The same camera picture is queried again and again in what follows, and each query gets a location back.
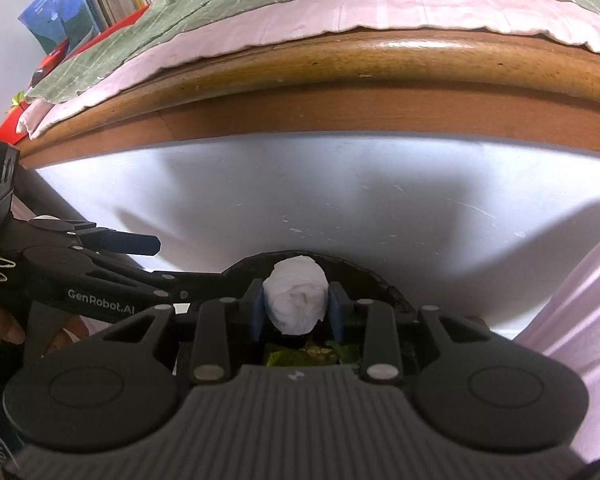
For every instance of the row of grey books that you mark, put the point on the row of grey books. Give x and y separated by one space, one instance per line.
60 5

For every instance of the pink cloth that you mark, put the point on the pink cloth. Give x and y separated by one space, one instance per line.
580 335

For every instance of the wooden bed frame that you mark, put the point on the wooden bed frame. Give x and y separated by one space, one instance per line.
330 75

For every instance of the person's left hand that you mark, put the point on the person's left hand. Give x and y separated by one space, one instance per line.
0 325

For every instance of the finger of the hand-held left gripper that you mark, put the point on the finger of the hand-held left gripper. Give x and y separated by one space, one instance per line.
130 244
80 280

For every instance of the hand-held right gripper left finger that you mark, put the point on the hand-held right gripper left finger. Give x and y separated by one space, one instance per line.
255 310

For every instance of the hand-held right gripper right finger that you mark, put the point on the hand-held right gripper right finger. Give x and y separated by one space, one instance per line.
336 310

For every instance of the black trash bin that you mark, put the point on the black trash bin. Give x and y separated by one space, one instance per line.
375 275

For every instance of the white tissue ball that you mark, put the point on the white tissue ball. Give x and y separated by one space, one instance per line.
295 295

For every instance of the pink bed sheet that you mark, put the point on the pink bed sheet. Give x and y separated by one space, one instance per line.
305 10

